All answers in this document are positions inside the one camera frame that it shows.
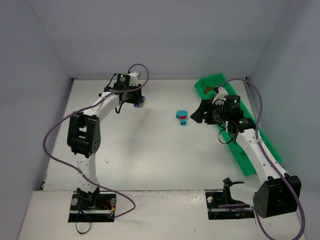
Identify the small teal lego cube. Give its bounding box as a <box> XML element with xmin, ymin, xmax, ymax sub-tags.
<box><xmin>179</xmin><ymin>119</ymin><xmax>187</xmax><ymax>126</ymax></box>

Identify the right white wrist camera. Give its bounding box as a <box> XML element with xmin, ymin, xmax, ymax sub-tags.
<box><xmin>212</xmin><ymin>86</ymin><xmax>228</xmax><ymax>106</ymax></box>

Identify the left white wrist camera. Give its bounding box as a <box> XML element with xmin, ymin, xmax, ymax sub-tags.
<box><xmin>128</xmin><ymin>71</ymin><xmax>140</xmax><ymax>87</ymax></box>

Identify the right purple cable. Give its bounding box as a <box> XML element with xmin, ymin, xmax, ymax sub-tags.
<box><xmin>218</xmin><ymin>78</ymin><xmax>305</xmax><ymax>240</ymax></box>

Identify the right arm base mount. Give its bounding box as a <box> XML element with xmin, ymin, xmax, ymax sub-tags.
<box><xmin>205</xmin><ymin>190</ymin><xmax>255</xmax><ymax>220</ymax></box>

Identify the purple cable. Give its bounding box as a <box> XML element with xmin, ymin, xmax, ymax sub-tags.
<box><xmin>42</xmin><ymin>63</ymin><xmax>150</xmax><ymax>218</ymax></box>
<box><xmin>218</xmin><ymin>78</ymin><xmax>305</xmax><ymax>240</ymax></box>

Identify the purple lego piece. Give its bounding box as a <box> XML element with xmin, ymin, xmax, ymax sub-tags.
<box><xmin>133</xmin><ymin>96</ymin><xmax>146</xmax><ymax>108</ymax></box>

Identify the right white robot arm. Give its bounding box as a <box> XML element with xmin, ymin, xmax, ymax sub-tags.
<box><xmin>190</xmin><ymin>95</ymin><xmax>302</xmax><ymax>218</ymax></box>

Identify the brown lego brick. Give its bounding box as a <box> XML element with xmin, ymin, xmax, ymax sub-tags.
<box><xmin>204</xmin><ymin>86</ymin><xmax>212</xmax><ymax>95</ymax></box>

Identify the blue round lego piece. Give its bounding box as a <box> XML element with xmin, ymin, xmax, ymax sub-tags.
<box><xmin>176</xmin><ymin>110</ymin><xmax>188</xmax><ymax>119</ymax></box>

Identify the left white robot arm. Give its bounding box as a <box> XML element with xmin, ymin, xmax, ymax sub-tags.
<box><xmin>67</xmin><ymin>71</ymin><xmax>145</xmax><ymax>204</ymax></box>

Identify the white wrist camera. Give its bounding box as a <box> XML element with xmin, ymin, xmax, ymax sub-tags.
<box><xmin>212</xmin><ymin>86</ymin><xmax>228</xmax><ymax>106</ymax></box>
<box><xmin>128</xmin><ymin>71</ymin><xmax>140</xmax><ymax>87</ymax></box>

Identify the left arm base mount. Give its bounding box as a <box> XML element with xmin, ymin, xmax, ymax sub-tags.
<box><xmin>68</xmin><ymin>191</ymin><xmax>117</xmax><ymax>223</ymax></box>

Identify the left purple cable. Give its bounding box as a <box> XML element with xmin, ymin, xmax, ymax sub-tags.
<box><xmin>42</xmin><ymin>63</ymin><xmax>150</xmax><ymax>218</ymax></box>

